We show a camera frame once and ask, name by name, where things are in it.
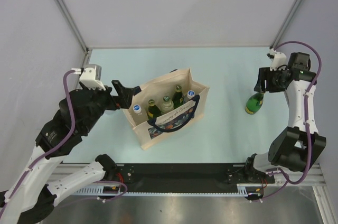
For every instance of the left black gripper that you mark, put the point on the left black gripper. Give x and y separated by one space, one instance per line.
125 96

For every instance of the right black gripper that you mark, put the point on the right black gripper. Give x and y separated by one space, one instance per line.
265 74

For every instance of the green glass bottle front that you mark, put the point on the green glass bottle front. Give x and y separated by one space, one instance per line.
254 103

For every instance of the green glass bottle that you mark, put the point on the green glass bottle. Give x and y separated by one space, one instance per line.
254 103
153 110
178 96

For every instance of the clear plastic water bottle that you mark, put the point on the clear plastic water bottle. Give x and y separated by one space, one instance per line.
138 115

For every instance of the green glass bottle back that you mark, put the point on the green glass bottle back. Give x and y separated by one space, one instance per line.
153 110

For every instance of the beige canvas tote bag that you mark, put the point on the beige canvas tote bag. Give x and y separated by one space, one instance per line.
152 131

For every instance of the clear glass bottle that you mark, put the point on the clear glass bottle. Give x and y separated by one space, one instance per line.
166 105

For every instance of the blue label water bottle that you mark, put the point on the blue label water bottle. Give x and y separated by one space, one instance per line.
190 94

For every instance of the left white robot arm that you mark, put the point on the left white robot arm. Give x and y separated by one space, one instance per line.
33 198

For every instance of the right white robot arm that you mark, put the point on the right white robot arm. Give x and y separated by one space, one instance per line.
294 151

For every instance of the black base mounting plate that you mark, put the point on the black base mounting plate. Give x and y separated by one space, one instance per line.
175 176

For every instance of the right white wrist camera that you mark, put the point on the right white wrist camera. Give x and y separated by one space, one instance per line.
277 59

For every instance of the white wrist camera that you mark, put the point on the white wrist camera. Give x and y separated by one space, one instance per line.
90 76
277 59

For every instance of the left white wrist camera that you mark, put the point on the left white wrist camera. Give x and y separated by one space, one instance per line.
90 76

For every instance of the light blue cable duct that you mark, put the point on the light blue cable duct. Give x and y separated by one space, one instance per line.
230 190

